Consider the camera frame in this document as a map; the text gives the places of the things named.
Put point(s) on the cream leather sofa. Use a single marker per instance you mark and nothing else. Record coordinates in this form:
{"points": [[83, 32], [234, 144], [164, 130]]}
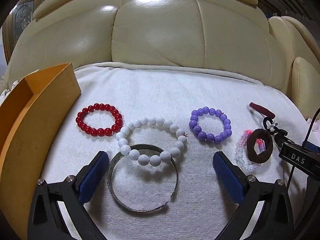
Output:
{"points": [[160, 30]]}

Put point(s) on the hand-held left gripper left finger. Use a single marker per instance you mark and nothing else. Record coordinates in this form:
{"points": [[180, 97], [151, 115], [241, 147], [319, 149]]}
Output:
{"points": [[92, 177]]}

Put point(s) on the silver metal bangle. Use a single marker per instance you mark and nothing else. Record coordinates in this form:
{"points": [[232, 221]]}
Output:
{"points": [[117, 195]]}

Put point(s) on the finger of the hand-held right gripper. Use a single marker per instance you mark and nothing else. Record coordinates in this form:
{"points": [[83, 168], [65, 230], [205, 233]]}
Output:
{"points": [[280, 138]]}

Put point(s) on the white towel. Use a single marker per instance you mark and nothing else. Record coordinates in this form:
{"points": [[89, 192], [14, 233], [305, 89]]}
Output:
{"points": [[160, 92]]}

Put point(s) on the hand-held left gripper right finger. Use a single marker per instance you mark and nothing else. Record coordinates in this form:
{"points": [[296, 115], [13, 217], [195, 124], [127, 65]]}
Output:
{"points": [[227, 177]]}

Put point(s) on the pink cloth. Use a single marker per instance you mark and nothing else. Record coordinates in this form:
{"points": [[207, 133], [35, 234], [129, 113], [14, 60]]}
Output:
{"points": [[315, 130]]}

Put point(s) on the orange cardboard box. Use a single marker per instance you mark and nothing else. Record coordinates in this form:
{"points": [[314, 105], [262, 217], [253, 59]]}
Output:
{"points": [[27, 140]]}

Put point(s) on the wooden door with patterned glass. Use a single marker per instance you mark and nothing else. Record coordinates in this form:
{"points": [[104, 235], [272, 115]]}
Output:
{"points": [[22, 17]]}

